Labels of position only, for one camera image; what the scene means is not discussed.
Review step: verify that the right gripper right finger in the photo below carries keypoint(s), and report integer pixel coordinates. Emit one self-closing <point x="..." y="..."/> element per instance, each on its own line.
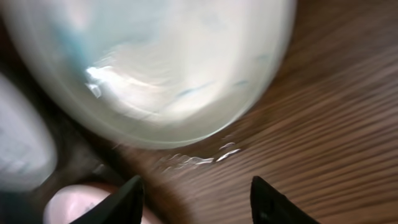
<point x="268" y="206"/>

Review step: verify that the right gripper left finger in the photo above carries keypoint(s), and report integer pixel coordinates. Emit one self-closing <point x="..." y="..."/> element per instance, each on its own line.
<point x="125" y="206"/>

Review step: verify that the white plate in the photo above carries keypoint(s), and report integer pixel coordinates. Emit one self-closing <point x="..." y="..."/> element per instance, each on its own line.
<point x="28" y="152"/>
<point x="155" y="74"/>
<point x="73" y="201"/>

